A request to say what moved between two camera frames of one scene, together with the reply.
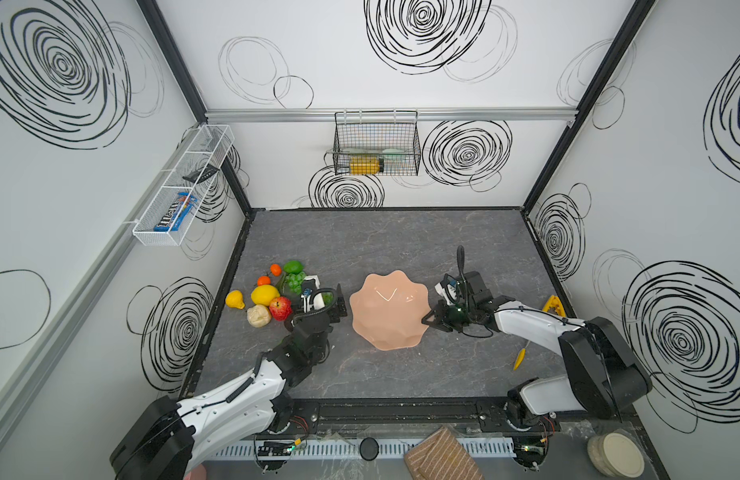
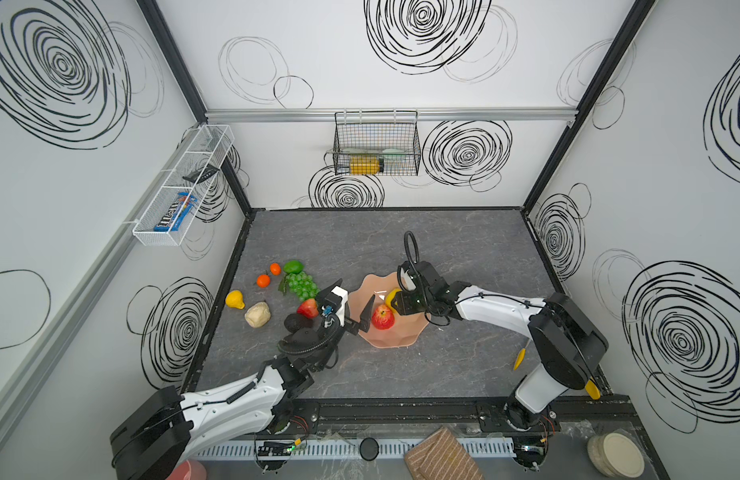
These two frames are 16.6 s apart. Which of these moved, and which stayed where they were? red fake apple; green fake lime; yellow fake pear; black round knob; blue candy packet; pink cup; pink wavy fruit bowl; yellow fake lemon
Moved: yellow fake lemon; red fake apple
Stayed: black round knob; pink wavy fruit bowl; green fake lime; blue candy packet; pink cup; yellow fake pear
